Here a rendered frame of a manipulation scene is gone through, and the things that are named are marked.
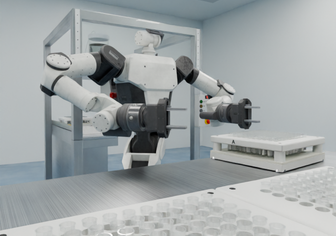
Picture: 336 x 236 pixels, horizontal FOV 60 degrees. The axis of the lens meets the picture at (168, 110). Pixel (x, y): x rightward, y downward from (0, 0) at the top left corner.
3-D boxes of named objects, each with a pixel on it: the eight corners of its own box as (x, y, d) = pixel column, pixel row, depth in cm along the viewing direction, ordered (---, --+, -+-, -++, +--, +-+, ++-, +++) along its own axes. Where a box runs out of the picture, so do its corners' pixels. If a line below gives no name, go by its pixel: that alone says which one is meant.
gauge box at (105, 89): (124, 102, 212) (124, 74, 211) (110, 102, 206) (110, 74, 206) (113, 102, 231) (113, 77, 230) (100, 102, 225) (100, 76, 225)
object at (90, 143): (118, 145, 215) (118, 132, 214) (78, 148, 200) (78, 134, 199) (74, 130, 325) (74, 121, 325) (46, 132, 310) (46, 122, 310)
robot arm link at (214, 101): (221, 120, 132) (228, 112, 144) (217, 101, 130) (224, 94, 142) (207, 121, 135) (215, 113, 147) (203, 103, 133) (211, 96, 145)
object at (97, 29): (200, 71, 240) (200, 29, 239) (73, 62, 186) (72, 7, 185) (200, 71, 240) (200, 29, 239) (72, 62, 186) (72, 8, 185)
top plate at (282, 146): (325, 143, 88) (325, 136, 88) (282, 152, 73) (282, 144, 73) (255, 136, 107) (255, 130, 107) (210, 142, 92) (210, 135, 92)
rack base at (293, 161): (325, 160, 88) (325, 152, 88) (282, 172, 73) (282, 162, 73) (255, 149, 108) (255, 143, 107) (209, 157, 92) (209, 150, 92)
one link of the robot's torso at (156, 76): (96, 121, 144) (95, 49, 143) (151, 118, 166) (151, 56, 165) (127, 125, 121) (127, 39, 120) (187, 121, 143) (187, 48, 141)
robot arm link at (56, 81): (82, 92, 92) (34, 62, 95) (74, 117, 97) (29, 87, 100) (101, 83, 101) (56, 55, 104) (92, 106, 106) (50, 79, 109)
